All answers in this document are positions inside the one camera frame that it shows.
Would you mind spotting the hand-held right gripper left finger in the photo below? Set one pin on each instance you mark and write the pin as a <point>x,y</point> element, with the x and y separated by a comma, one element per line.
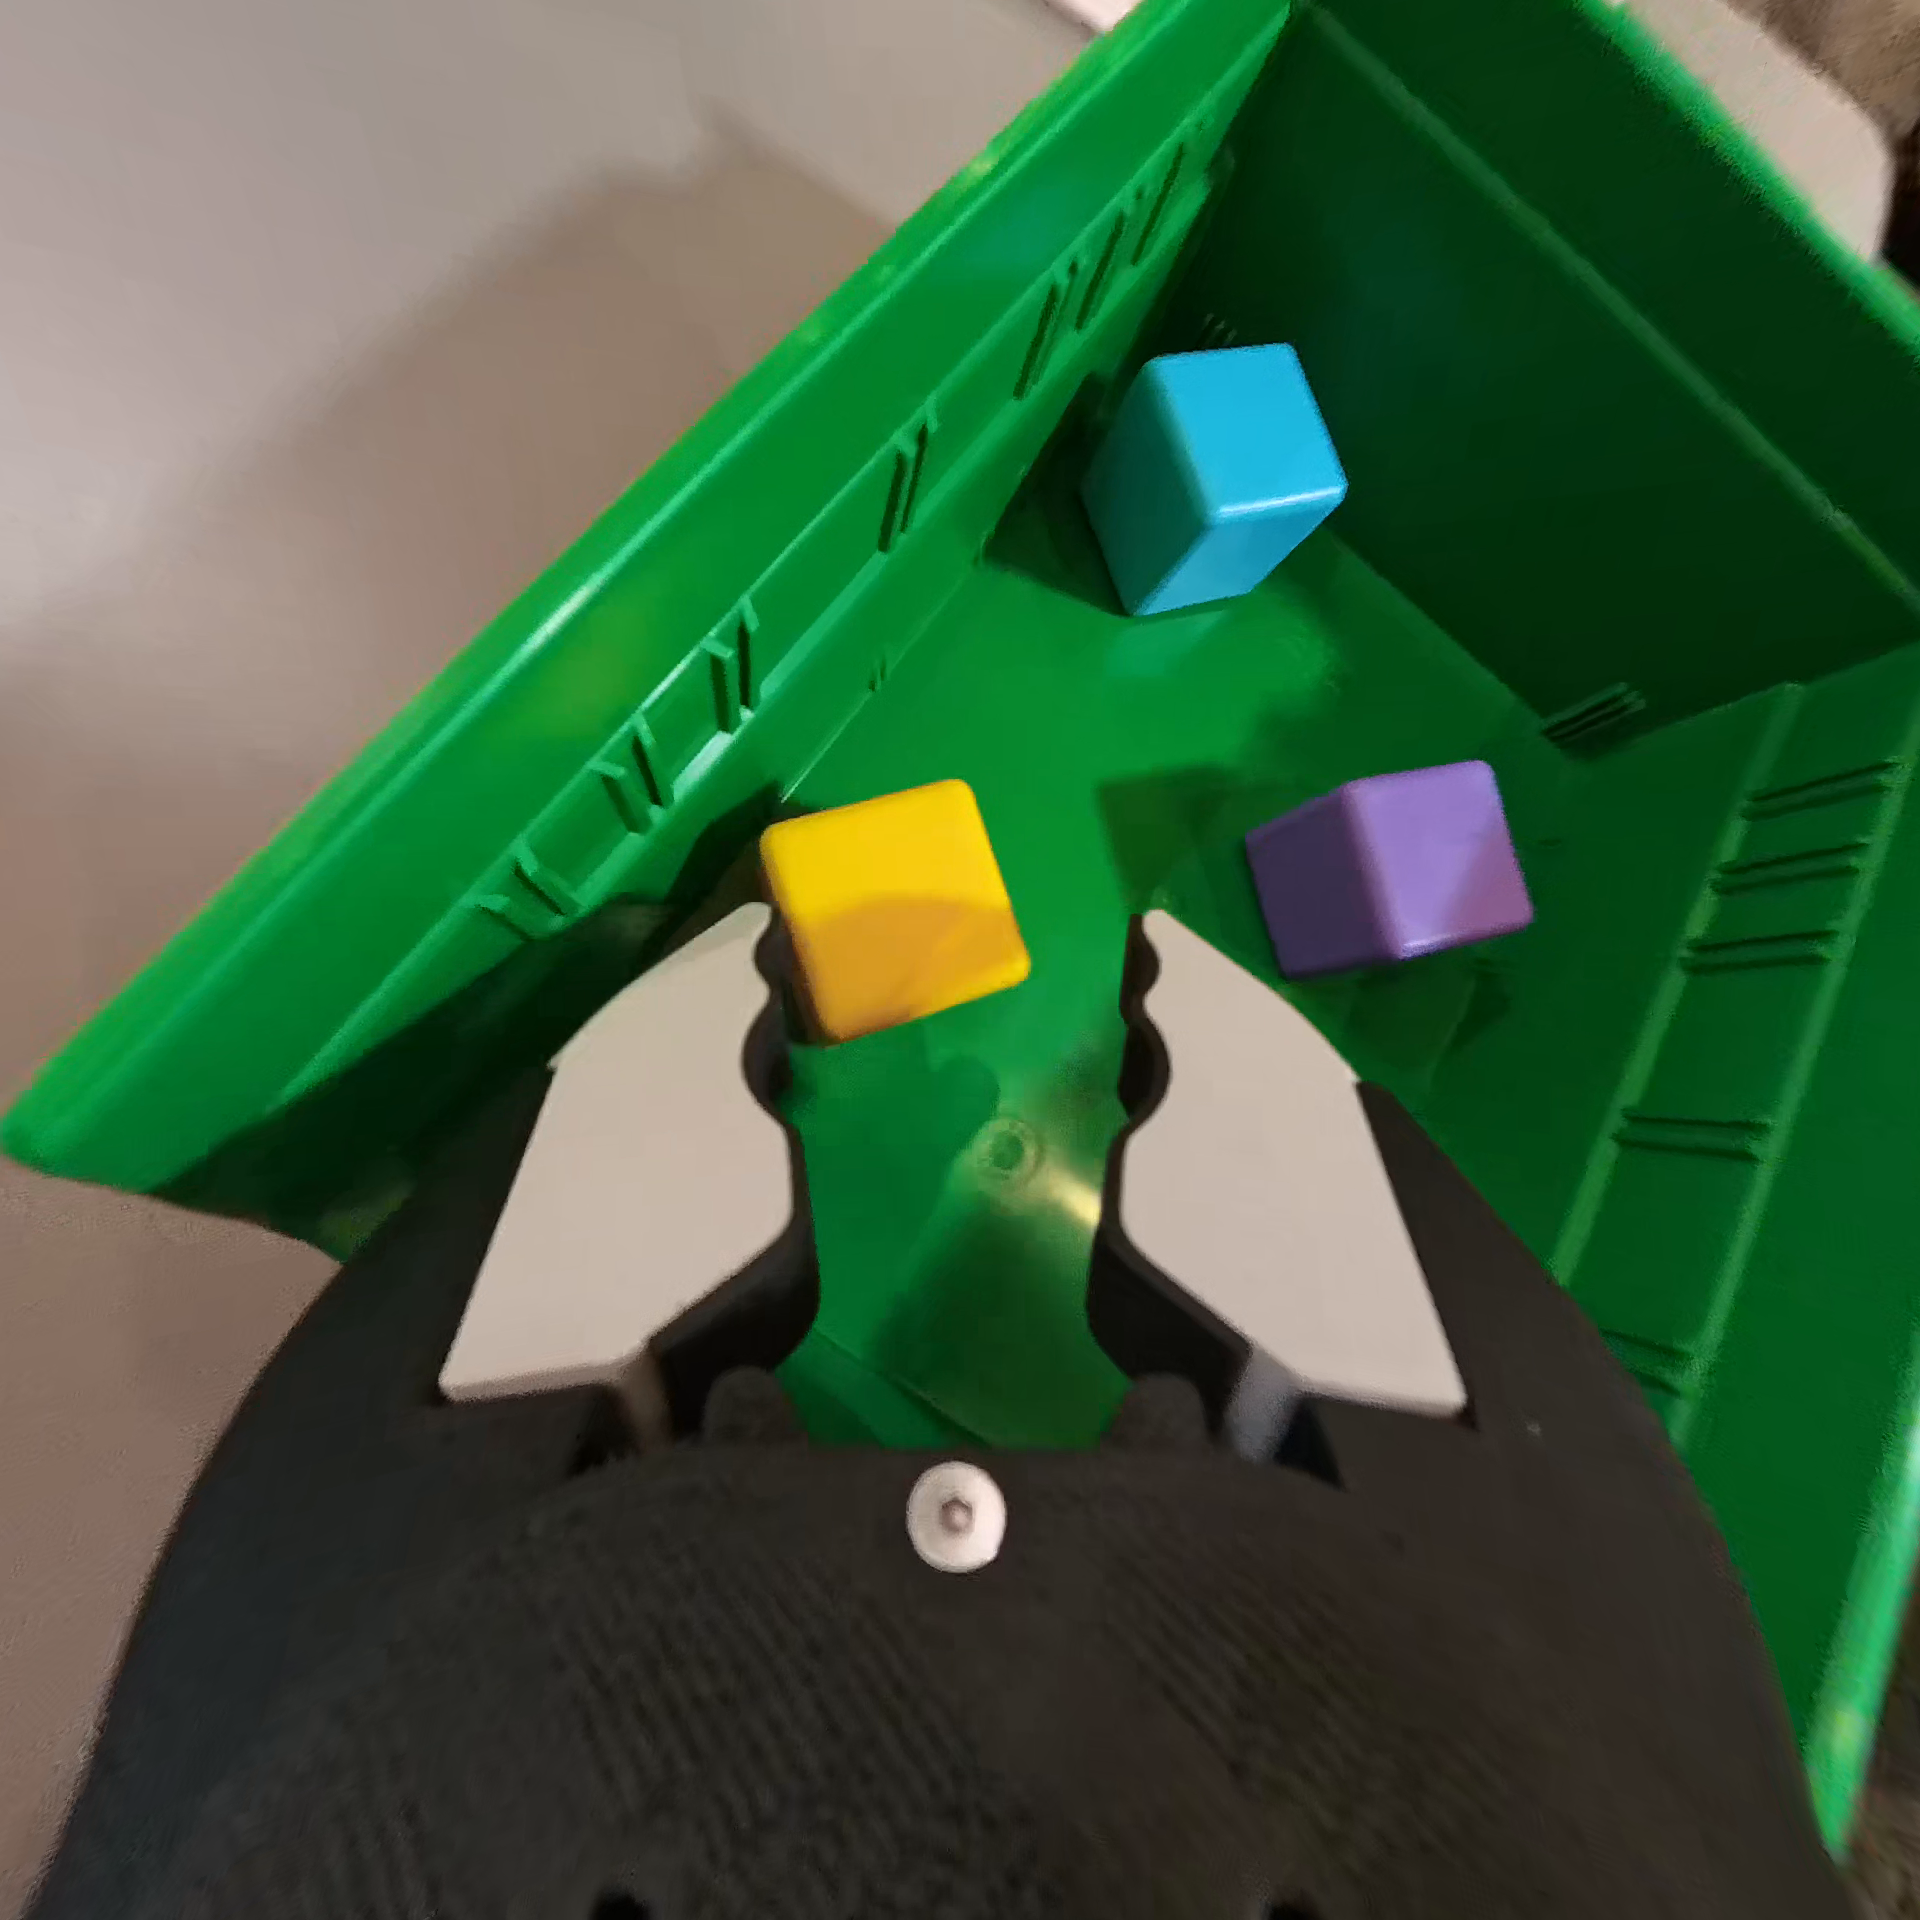
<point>630,1200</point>

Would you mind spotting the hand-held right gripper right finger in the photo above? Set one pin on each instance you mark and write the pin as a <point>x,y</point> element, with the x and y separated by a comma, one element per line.
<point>1275,1200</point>

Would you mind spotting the purple cube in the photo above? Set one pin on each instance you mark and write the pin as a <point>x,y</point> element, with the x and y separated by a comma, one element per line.
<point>1394,868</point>

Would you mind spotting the yellow cube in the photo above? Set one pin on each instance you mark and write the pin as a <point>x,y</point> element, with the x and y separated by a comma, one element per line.
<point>891,902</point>

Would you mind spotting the light blue cube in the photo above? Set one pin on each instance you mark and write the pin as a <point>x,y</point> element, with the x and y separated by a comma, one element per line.
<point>1208,481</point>

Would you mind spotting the green plastic bin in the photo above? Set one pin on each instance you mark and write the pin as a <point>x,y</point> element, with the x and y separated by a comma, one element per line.
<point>1576,450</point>

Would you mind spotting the grey desk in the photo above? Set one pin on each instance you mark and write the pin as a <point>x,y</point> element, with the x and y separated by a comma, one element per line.
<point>299,450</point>

